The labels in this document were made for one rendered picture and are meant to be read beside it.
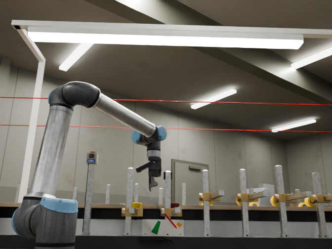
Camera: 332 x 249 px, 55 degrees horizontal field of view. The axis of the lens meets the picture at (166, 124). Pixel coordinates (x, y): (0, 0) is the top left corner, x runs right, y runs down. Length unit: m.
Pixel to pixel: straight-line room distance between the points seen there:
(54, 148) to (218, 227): 1.30
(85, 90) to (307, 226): 1.79
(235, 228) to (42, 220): 1.42
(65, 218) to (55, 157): 0.34
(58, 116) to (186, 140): 6.12
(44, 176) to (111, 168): 4.81
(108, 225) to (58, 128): 0.97
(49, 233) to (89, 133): 4.96
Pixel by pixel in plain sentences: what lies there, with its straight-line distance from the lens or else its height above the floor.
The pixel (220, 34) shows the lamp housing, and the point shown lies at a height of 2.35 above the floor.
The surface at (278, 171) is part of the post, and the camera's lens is 2.28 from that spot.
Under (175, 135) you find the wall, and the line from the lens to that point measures 7.36.
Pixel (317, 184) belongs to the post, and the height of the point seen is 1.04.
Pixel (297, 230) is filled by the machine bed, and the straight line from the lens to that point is 2.52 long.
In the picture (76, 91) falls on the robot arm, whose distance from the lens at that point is 1.58.
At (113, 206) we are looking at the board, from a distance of 2.28.
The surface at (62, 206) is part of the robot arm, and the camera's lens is 1.35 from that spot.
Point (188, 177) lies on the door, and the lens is 7.37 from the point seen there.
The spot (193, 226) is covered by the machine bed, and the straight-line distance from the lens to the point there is 2.33.
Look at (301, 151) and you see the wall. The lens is 10.50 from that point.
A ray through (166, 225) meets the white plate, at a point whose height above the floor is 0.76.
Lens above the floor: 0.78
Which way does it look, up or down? 17 degrees up
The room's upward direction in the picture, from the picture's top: 1 degrees clockwise
